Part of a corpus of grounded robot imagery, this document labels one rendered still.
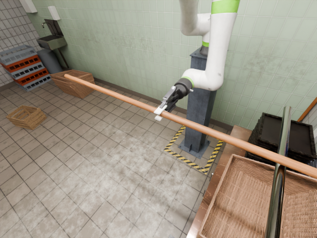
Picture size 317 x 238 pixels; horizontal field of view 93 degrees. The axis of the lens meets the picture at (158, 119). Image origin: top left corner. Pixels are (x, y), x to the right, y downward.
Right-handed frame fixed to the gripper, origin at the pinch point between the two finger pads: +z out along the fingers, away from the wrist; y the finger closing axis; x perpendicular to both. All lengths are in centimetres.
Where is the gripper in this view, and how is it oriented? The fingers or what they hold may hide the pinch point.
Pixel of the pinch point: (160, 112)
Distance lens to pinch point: 70.8
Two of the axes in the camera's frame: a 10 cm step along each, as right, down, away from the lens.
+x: -8.4, -3.4, 4.3
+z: -5.4, 6.2, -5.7
